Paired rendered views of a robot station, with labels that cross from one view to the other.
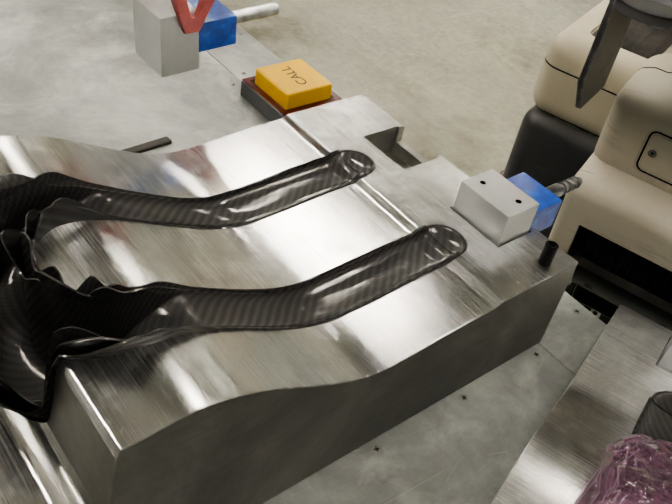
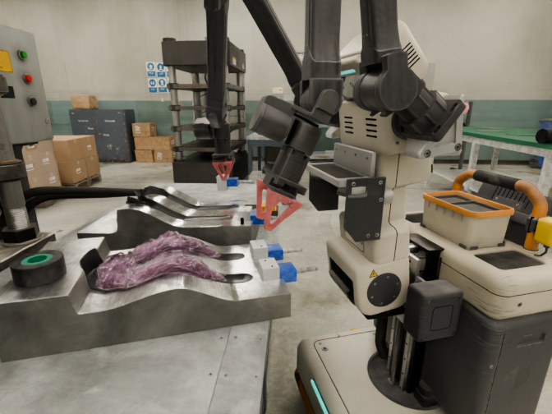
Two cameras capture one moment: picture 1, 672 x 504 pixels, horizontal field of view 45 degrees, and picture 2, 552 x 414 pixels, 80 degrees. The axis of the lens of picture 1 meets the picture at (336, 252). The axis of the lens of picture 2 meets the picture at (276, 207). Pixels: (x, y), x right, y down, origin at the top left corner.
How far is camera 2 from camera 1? 0.87 m
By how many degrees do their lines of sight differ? 48
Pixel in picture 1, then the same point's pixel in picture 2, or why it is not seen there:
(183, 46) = (222, 184)
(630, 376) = (238, 249)
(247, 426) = (144, 221)
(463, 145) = not seen: hidden behind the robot
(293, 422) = (157, 228)
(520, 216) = (242, 213)
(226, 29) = (234, 181)
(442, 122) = not seen: hidden behind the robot
